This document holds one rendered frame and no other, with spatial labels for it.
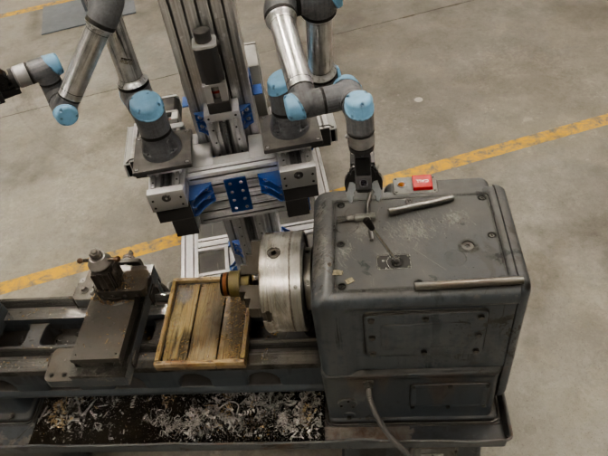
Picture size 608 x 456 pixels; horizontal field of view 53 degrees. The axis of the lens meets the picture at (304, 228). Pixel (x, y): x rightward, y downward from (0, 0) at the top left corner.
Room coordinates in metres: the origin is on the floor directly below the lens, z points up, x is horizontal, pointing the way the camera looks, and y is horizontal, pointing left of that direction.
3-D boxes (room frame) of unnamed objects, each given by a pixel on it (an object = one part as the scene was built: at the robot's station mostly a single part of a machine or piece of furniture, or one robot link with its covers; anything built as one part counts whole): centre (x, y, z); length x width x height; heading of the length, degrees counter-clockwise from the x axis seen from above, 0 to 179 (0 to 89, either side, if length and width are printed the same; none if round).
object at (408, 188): (1.38, -0.36, 1.23); 0.13 x 0.08 x 0.05; 81
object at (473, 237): (1.18, -0.31, 1.06); 0.59 x 0.48 x 0.39; 81
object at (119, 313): (1.33, 0.69, 0.95); 0.43 x 0.17 x 0.05; 171
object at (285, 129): (1.90, -0.01, 1.21); 0.15 x 0.15 x 0.10
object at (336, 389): (1.18, -0.31, 0.43); 0.60 x 0.48 x 0.86; 81
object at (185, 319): (1.27, 0.38, 0.89); 0.36 x 0.30 x 0.04; 171
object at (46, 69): (1.92, 0.78, 1.56); 0.11 x 0.08 x 0.09; 112
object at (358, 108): (1.32, -0.19, 1.59); 0.09 x 0.08 x 0.11; 5
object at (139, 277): (1.39, 0.66, 0.99); 0.20 x 0.10 x 0.05; 81
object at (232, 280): (1.25, 0.24, 1.08); 0.09 x 0.09 x 0.09; 81
